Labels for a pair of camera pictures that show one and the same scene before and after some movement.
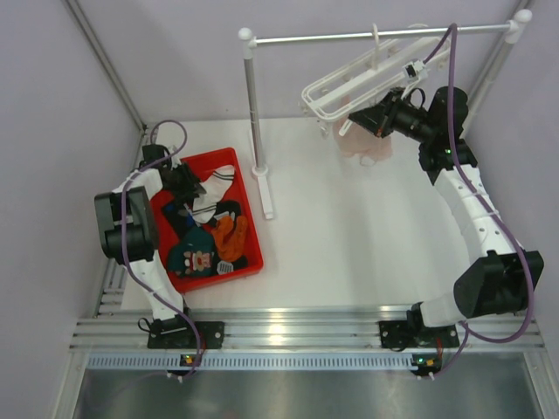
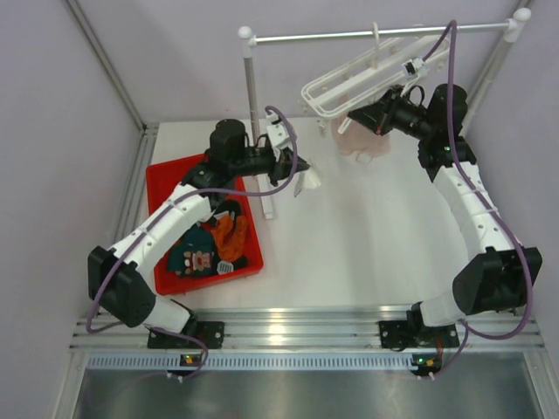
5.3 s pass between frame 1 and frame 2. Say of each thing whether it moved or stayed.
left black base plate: stayed
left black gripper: moved
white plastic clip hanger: stayed
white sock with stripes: moved
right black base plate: stayed
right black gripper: stayed
